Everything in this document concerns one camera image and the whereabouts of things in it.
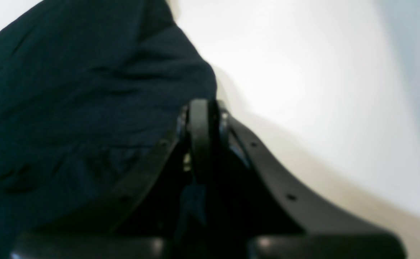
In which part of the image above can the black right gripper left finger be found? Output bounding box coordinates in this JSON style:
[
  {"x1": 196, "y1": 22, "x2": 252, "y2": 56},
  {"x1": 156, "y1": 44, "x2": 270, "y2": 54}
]
[{"x1": 10, "y1": 99, "x2": 210, "y2": 259}]

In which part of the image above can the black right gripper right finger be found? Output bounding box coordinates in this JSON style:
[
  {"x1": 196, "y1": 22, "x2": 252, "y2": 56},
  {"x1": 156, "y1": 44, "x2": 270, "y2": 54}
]
[{"x1": 210, "y1": 100, "x2": 407, "y2": 259}]

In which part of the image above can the black T-shirt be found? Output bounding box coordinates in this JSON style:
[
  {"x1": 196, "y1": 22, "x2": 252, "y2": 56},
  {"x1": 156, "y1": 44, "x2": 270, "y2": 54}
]
[{"x1": 0, "y1": 0, "x2": 216, "y2": 259}]

